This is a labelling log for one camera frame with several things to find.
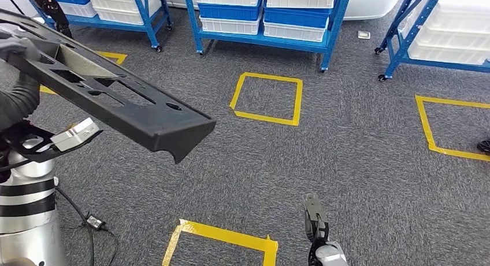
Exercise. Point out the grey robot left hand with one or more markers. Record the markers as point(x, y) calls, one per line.
point(19, 47)

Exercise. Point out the black plastic plate holder part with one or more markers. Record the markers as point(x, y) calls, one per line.
point(153, 126)

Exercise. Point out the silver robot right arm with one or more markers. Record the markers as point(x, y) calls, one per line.
point(331, 256)

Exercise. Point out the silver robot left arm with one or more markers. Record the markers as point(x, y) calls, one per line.
point(26, 207)

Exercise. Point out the blue metal shelf rack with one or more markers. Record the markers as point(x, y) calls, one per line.
point(440, 64)
point(192, 19)
point(146, 23)

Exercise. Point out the black equipment stand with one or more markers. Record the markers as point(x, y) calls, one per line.
point(57, 15)

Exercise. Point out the yellow floor tape square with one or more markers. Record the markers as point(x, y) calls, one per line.
point(268, 118)

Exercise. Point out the white floor outlet plate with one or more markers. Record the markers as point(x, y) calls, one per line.
point(364, 34)

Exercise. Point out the white car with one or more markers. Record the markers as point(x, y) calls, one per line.
point(367, 3)

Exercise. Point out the black caster wheel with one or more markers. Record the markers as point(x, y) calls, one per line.
point(484, 146)

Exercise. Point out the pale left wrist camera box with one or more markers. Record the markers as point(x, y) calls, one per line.
point(74, 134)

